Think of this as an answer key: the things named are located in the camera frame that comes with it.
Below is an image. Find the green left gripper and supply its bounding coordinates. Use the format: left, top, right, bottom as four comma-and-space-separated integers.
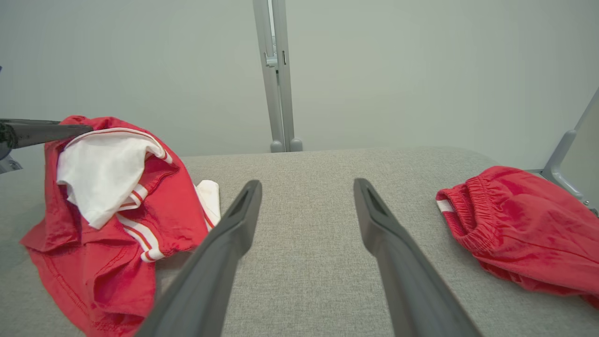
0, 118, 94, 174

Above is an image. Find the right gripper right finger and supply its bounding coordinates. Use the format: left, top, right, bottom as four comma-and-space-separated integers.
353, 178, 482, 337

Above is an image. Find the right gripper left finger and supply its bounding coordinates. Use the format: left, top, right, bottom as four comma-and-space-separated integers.
135, 180, 263, 337

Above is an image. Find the red white printed jersey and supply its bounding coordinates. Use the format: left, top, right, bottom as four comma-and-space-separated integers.
20, 116, 221, 337

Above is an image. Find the red shorts white stripe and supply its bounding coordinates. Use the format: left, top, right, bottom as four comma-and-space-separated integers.
435, 165, 599, 309

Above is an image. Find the grey double partition post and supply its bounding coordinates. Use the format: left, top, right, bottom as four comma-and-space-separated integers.
253, 0, 303, 153

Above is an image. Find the grey angled frame bracket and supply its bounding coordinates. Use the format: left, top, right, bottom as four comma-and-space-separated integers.
526, 87, 599, 216

